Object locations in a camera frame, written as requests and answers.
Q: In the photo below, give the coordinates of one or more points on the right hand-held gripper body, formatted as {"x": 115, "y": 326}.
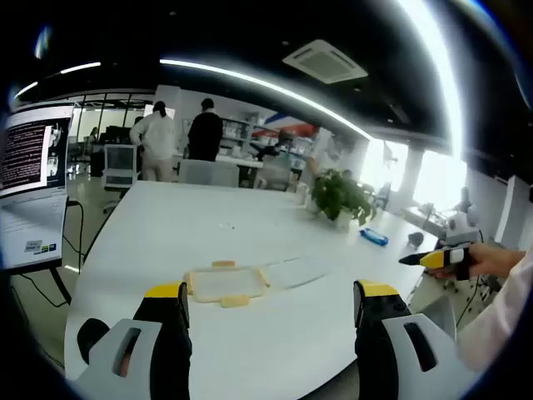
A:
{"x": 462, "y": 227}

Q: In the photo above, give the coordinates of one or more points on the blue packet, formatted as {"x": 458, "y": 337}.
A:
{"x": 373, "y": 236}

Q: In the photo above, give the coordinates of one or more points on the green potted plant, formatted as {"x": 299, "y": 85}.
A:
{"x": 341, "y": 193}

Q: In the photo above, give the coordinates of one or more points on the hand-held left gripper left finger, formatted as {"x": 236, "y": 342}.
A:
{"x": 125, "y": 333}

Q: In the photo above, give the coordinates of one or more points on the grey office chair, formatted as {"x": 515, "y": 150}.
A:
{"x": 275, "y": 177}
{"x": 208, "y": 173}

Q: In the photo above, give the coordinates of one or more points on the long ceiling strip light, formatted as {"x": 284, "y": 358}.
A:
{"x": 270, "y": 85}

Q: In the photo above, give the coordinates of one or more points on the white mesh office chair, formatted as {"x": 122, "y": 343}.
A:
{"x": 120, "y": 164}

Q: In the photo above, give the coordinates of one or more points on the computer monitor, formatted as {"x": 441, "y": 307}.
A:
{"x": 33, "y": 175}

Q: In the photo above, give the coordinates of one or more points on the short ceiling strip light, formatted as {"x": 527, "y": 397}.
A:
{"x": 81, "y": 68}

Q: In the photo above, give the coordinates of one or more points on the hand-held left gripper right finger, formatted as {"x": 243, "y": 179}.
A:
{"x": 399, "y": 333}

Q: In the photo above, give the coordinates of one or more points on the person's right hand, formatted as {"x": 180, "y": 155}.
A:
{"x": 493, "y": 260}

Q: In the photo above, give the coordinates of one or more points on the white plant pot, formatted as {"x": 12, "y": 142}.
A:
{"x": 342, "y": 220}

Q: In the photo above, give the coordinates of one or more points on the clear plastic container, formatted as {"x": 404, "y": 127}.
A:
{"x": 297, "y": 273}

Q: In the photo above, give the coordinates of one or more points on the ceiling air conditioner vent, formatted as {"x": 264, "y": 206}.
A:
{"x": 325, "y": 61}

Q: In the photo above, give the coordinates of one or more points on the wide ceiling strip light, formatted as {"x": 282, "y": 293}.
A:
{"x": 445, "y": 83}

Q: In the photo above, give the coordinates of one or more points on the small dark object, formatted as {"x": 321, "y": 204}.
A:
{"x": 415, "y": 240}

